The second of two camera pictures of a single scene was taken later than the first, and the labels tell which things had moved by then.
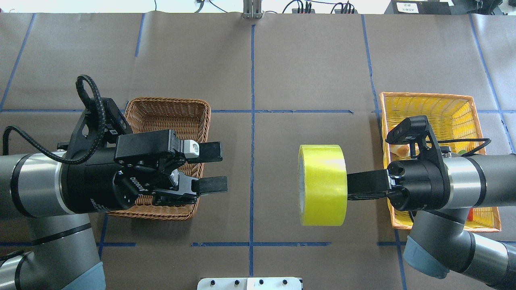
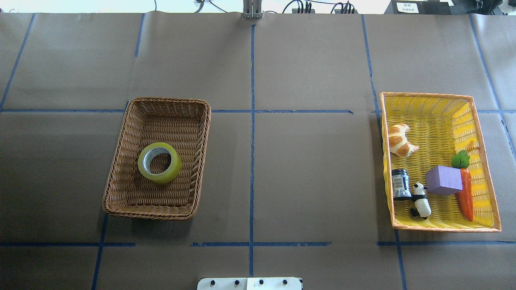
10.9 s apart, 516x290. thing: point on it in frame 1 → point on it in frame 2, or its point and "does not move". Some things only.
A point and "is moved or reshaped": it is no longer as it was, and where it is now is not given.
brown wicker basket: (188, 119) does not move
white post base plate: (249, 283) does not move
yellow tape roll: (322, 185) is moved or reshaped
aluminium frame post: (252, 9) does not move
